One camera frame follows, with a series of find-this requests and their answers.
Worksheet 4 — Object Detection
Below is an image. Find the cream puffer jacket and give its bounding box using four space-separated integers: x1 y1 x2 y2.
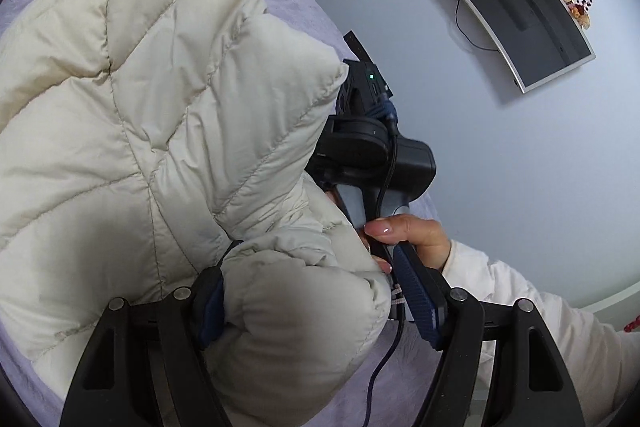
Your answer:
0 0 393 427

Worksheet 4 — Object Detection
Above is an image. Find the purple plush blanket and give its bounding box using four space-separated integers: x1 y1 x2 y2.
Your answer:
0 0 496 427

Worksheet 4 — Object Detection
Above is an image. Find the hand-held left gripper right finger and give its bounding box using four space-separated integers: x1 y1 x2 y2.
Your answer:
392 243 586 427

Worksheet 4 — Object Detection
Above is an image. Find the person's right hand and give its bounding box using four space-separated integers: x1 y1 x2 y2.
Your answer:
357 214 453 276

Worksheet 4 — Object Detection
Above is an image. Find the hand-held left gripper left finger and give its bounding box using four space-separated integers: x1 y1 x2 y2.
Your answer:
59 252 236 427

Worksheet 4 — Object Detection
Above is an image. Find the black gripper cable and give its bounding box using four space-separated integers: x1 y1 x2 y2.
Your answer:
362 104 407 427

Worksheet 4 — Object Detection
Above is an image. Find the black television cable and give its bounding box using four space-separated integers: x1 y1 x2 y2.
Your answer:
454 0 501 52

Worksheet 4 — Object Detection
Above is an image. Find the wall-mounted television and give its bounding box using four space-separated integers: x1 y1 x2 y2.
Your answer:
424 0 596 94

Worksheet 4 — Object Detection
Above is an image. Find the person's right forearm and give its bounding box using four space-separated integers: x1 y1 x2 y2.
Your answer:
439 239 637 427

